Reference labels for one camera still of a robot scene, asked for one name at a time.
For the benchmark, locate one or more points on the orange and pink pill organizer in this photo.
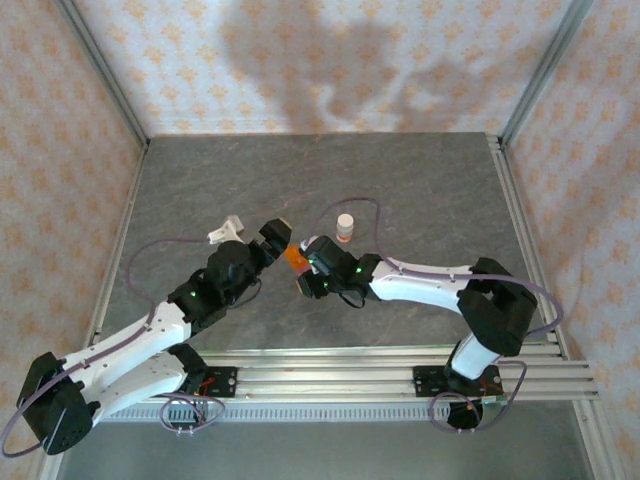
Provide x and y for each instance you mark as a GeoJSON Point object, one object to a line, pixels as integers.
{"type": "Point", "coordinates": [296, 259]}

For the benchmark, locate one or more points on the pill bottle with orange label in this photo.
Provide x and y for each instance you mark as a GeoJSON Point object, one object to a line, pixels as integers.
{"type": "Point", "coordinates": [345, 235]}

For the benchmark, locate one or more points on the white round bottle cap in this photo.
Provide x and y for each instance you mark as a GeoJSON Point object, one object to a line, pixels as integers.
{"type": "Point", "coordinates": [345, 220]}

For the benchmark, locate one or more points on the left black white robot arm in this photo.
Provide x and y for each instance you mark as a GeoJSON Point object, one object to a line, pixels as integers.
{"type": "Point", "coordinates": [125, 345]}

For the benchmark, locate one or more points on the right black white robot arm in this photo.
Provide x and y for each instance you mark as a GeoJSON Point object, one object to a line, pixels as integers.
{"type": "Point", "coordinates": [425, 287]}

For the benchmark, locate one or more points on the small circuit board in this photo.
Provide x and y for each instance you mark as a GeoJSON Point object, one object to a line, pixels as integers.
{"type": "Point", "coordinates": [495, 400]}

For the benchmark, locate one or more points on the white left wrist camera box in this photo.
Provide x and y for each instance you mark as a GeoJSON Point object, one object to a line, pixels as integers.
{"type": "Point", "coordinates": [226, 231]}

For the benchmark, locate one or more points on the long aluminium mounting rail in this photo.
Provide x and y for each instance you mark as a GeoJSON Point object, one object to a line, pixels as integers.
{"type": "Point", "coordinates": [325, 375]}

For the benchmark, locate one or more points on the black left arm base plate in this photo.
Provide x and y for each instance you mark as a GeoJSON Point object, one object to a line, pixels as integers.
{"type": "Point", "coordinates": [225, 382]}

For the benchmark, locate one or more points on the aluminium table side rail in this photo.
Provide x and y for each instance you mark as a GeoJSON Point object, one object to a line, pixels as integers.
{"type": "Point", "coordinates": [131, 200]}
{"type": "Point", "coordinates": [512, 190]}

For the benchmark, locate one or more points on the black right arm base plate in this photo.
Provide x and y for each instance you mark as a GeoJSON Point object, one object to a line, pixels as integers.
{"type": "Point", "coordinates": [425, 382]}

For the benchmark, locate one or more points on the aluminium frame post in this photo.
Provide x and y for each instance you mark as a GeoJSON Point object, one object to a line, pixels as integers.
{"type": "Point", "coordinates": [544, 75]}
{"type": "Point", "coordinates": [108, 75]}

